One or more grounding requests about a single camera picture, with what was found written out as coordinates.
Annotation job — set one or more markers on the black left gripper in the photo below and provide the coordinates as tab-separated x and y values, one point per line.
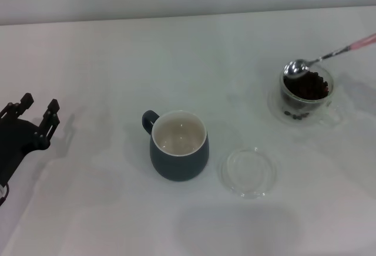
14	141

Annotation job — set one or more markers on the dark blue-grey ceramic mug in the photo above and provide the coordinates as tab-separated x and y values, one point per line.
179	168

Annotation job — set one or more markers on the glass saucer with beans cup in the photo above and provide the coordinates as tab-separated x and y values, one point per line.
273	112

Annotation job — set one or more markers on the coffee beans pile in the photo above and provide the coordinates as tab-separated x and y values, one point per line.
312	87

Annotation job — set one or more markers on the double-walled glass cup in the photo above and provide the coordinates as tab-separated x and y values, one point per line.
330	103

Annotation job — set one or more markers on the small clear glass dish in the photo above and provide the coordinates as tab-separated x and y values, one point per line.
249	190

